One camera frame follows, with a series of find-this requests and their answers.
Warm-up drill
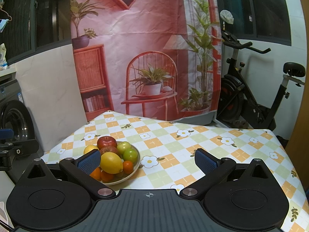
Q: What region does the white crumpled cloth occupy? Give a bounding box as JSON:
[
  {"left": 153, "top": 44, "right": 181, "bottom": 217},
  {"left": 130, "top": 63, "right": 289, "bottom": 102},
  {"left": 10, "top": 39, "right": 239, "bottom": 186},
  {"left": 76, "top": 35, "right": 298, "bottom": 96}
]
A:
[{"left": 219, "top": 10, "right": 234, "bottom": 25}]

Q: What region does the black exercise bike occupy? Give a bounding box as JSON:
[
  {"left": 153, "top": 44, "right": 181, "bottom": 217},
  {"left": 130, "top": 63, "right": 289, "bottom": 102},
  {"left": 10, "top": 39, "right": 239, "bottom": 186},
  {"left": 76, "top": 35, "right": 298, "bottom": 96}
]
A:
[{"left": 218, "top": 29, "right": 307, "bottom": 131}]

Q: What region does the red apple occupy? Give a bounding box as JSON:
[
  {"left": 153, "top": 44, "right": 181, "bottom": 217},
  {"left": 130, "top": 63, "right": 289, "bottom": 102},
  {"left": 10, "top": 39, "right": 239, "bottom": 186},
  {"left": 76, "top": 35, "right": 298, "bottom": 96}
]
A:
[{"left": 97, "top": 136, "right": 119, "bottom": 156}]

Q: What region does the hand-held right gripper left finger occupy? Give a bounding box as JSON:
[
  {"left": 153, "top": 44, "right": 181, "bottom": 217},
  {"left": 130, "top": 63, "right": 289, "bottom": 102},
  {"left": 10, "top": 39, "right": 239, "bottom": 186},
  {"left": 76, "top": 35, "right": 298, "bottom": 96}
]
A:
[{"left": 17, "top": 149, "right": 116, "bottom": 201}]

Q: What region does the white plastic bag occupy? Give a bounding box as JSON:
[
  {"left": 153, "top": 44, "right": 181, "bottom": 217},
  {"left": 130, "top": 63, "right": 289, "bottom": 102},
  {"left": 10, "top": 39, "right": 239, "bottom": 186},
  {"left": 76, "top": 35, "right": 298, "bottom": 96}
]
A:
[{"left": 0, "top": 43, "right": 9, "bottom": 71}]

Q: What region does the brown wooden door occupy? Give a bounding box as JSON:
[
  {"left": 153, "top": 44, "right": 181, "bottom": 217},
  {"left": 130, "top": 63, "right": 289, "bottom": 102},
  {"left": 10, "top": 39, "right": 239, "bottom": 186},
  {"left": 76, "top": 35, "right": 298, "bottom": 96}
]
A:
[{"left": 286, "top": 0, "right": 309, "bottom": 150}]

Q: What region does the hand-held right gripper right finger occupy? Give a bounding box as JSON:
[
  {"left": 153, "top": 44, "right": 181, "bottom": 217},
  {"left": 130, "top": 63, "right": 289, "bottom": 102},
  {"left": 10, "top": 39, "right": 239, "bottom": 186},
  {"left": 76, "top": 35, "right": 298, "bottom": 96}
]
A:
[{"left": 180, "top": 148, "right": 278, "bottom": 200}]

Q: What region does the dark sliding window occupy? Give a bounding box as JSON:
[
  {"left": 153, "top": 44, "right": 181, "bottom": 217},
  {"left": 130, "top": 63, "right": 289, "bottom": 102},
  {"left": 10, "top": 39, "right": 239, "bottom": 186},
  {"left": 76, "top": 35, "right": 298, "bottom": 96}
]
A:
[
  {"left": 214, "top": 0, "right": 291, "bottom": 46},
  {"left": 0, "top": 0, "right": 73, "bottom": 64}
]

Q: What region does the checkered flower tablecloth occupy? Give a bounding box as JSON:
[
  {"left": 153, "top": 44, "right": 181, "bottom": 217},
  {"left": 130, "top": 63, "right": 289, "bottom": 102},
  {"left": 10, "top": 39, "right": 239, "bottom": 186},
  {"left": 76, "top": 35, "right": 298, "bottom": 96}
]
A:
[{"left": 40, "top": 110, "right": 305, "bottom": 231}]

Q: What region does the beige round plate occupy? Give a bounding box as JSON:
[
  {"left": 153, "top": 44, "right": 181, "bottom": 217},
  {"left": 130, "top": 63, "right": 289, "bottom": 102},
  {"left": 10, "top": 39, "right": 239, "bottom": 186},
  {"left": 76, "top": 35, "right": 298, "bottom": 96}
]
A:
[{"left": 86, "top": 141, "right": 140, "bottom": 186}]

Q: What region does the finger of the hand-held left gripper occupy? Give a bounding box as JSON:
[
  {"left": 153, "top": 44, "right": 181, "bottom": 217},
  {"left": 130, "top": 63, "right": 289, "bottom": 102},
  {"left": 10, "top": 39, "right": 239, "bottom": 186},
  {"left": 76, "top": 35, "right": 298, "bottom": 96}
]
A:
[
  {"left": 0, "top": 129, "right": 14, "bottom": 140},
  {"left": 0, "top": 139, "right": 39, "bottom": 160}
]

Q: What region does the large yellow citrus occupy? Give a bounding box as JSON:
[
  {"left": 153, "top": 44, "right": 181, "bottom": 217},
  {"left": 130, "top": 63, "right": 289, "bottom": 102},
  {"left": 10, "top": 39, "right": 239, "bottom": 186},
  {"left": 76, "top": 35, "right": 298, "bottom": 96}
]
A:
[{"left": 100, "top": 152, "right": 123, "bottom": 174}]

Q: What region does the green apple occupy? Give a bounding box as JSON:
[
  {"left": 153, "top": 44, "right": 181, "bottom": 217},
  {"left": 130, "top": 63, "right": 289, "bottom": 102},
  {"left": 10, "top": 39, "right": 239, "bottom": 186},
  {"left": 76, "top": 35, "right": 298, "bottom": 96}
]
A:
[
  {"left": 117, "top": 141, "right": 132, "bottom": 154},
  {"left": 123, "top": 148, "right": 138, "bottom": 163}
]

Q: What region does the pink printed backdrop cloth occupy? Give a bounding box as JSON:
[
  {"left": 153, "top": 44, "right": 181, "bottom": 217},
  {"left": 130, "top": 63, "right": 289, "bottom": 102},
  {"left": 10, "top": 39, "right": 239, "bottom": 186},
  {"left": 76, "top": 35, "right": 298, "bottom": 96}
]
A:
[{"left": 70, "top": 0, "right": 222, "bottom": 126}]

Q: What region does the grey washing machine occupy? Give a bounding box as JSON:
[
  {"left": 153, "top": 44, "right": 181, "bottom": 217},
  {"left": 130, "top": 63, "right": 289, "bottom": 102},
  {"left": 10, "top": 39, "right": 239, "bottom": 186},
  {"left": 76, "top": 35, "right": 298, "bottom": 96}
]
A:
[{"left": 0, "top": 74, "right": 45, "bottom": 230}]

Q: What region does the yellow lemon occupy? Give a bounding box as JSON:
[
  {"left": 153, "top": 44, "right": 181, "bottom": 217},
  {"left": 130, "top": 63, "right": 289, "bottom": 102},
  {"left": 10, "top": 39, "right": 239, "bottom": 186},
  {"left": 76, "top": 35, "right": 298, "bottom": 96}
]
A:
[{"left": 84, "top": 145, "right": 99, "bottom": 155}]

